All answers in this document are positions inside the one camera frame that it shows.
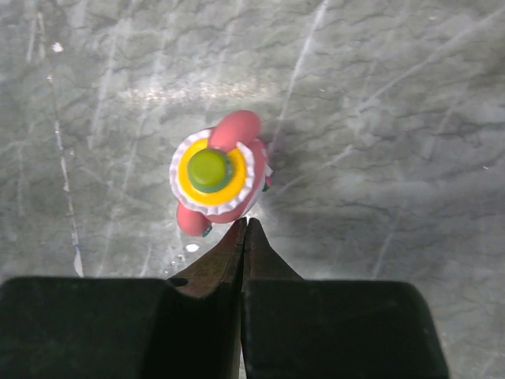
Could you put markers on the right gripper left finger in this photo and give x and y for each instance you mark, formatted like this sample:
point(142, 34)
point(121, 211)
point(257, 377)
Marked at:
point(187, 326)

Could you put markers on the pink bear yellow hat toy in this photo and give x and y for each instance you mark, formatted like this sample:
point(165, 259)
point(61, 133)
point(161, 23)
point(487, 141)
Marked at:
point(219, 173)

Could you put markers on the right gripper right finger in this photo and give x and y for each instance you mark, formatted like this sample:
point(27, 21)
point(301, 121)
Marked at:
point(297, 328)

